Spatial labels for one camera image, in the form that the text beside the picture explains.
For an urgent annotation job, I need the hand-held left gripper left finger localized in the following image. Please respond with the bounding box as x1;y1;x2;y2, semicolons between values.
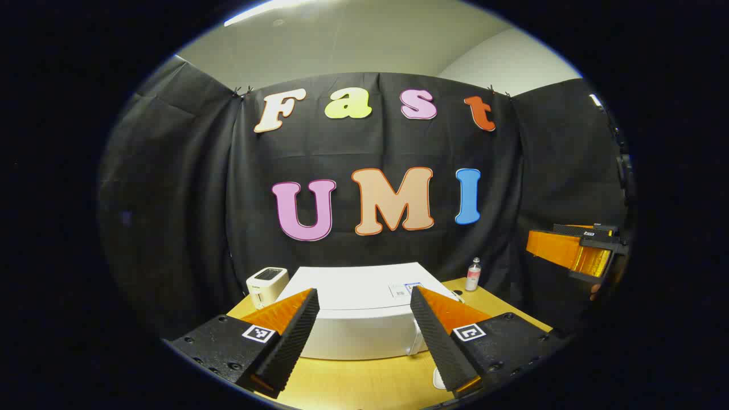
162;288;321;399

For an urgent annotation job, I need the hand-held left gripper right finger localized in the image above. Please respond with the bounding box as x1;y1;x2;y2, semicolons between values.
410;285;570;399

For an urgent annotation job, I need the white microwave oven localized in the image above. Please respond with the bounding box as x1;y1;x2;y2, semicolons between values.
277;262;459;360

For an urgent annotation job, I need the white toaster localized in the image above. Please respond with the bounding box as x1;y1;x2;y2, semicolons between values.
246;266;289;310

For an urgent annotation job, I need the black backdrop cloth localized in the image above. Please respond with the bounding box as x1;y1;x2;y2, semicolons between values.
97;54;636;342

